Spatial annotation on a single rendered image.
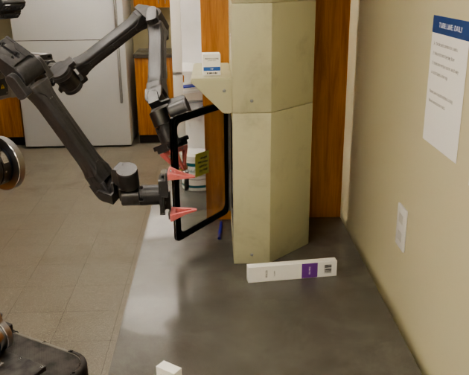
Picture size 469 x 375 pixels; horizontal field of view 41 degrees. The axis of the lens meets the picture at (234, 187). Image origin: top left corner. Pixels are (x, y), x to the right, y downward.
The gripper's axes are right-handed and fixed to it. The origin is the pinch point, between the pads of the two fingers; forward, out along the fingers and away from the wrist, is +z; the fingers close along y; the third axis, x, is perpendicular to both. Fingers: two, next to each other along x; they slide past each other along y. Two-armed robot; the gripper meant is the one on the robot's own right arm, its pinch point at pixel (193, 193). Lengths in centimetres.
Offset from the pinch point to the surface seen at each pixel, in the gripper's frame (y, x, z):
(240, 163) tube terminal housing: 5.5, 9.7, 13.8
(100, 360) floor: -118, 101, -54
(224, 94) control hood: 25.7, 9.3, 9.7
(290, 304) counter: -27.4, -15.3, 25.6
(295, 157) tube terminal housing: 4.4, 18.3, 30.9
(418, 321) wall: -23, -33, 54
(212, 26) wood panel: 42, 46, 7
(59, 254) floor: -115, 225, -104
